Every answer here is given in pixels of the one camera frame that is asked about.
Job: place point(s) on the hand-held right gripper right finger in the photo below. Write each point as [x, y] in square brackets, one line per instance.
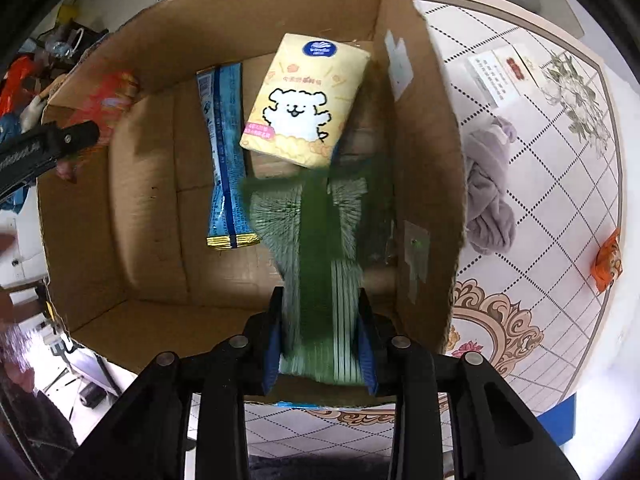
[369, 355]

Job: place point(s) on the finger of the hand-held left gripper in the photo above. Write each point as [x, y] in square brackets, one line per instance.
[45, 147]

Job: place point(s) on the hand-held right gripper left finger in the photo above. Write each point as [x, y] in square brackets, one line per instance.
[270, 355]

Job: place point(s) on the red snack packet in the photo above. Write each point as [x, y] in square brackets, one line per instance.
[102, 102]

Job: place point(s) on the green striped tissue packet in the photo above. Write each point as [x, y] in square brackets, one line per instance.
[320, 260]

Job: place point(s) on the cardboard box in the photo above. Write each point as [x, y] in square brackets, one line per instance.
[165, 200]

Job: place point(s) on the blue snack packet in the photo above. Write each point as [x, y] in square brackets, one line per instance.
[225, 160]

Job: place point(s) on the yellow tissue packet with dog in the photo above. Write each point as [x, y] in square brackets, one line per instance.
[300, 100]

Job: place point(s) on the grey cloth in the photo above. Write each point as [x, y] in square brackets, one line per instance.
[490, 195]

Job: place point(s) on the floral printed mat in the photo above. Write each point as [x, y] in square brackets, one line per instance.
[525, 210]

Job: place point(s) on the orange snack packet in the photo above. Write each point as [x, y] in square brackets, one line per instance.
[607, 262]

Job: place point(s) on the white paper card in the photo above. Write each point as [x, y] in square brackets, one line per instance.
[502, 75]

